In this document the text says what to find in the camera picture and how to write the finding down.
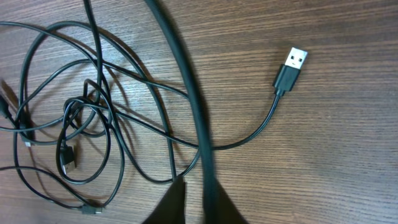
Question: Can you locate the thin black USB cable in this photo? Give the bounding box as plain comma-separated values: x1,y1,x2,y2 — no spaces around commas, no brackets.
0,21,308,215

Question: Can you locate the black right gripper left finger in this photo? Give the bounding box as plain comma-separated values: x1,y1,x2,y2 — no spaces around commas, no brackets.
143,176,186,224

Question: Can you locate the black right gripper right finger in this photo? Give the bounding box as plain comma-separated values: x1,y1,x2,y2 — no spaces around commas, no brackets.
216,182,248,224

